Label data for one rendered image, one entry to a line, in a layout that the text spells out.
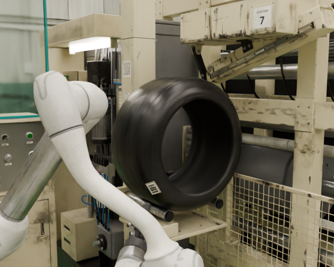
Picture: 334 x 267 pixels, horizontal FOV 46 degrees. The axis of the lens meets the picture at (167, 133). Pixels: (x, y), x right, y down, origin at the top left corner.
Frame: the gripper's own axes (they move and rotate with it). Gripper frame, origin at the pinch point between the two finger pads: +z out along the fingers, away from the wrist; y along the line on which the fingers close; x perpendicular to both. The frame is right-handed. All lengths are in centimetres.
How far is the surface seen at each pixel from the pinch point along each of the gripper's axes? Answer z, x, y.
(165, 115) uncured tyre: 27.6, 13.3, -21.2
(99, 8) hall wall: 978, -342, 6
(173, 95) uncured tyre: 34.1, 17.9, -25.5
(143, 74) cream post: 70, -2, -28
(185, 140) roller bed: 87, -2, 21
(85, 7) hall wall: 956, -368, -15
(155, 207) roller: 22.0, -6.9, 14.9
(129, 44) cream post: 74, -3, -43
